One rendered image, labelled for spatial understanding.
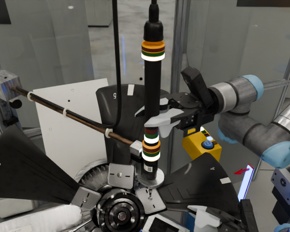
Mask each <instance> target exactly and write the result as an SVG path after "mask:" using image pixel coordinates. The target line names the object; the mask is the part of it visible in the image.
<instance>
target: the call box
mask: <svg viewBox="0 0 290 232"><path fill-rule="evenodd" d="M202 128H203V127H202ZM203 129H204V128H203ZM195 130H196V129H195V128H194V129H190V130H188V134H189V133H192V132H195ZM204 130H205V129H204ZM205 131H206V130H205ZM206 132H207V131H206ZM207 133H208V132H207ZM208 134H209V133H208ZM209 137H211V138H212V136H211V135H210V134H209ZM204 141H208V139H207V137H205V136H204V134H203V133H202V132H201V131H200V132H197V133H194V134H192V135H189V136H187V137H184V138H183V143H182V146H183V147H184V149H185V150H186V151H187V153H188V154H189V156H190V157H191V158H192V160H194V159H196V158H197V157H199V156H200V155H202V154H203V153H205V152H208V153H210V154H211V155H212V156H213V157H214V158H215V159H216V160H217V161H218V162H219V159H220V154H221V150H222V147H221V146H220V145H219V144H216V145H214V144H213V146H212V148H205V147H204V146H203V142H204ZM212 141H215V140H214V139H213V138H212V140H210V142H212Z"/></svg>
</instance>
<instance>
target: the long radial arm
mask: <svg viewBox="0 0 290 232"><path fill-rule="evenodd" d="M79 208H80V207H78V206H75V205H72V204H69V205H67V204H60V203H52V202H48V203H44V204H41V205H39V207H38V208H35V209H34V210H32V211H28V212H24V213H21V214H17V215H13V216H10V217H6V218H1V217H0V232H62V231H66V230H69V229H71V228H75V227H77V226H78V225H80V224H81V223H83V222H84V218H83V219H82V218H81V217H82V214H80V212H81V209H79Z"/></svg>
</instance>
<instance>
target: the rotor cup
mask: <svg viewBox="0 0 290 232"><path fill-rule="evenodd" d="M121 189H123V190H124V191H122V190H121ZM96 191H98V192H101V193H103V195H102V196H101V198H100V199H99V201H98V202H97V204H96V205H95V207H94V208H93V209H92V210H90V215H91V218H92V221H93V222H94V224H95V226H96V227H98V228H100V230H101V231H102V232H139V231H140V230H141V228H142V226H143V224H144V221H145V209H144V206H143V204H142V202H141V200H140V199H139V198H138V197H137V196H136V195H135V193H134V192H135V190H134V189H126V188H121V187H115V186H110V185H108V183H105V184H103V185H102V186H100V187H99V188H98V189H97V190H96ZM99 204H100V208H98V205H99ZM121 212H124V213H126V219H125V220H123V221H121V220H119V219H118V215H119V213H121Z"/></svg>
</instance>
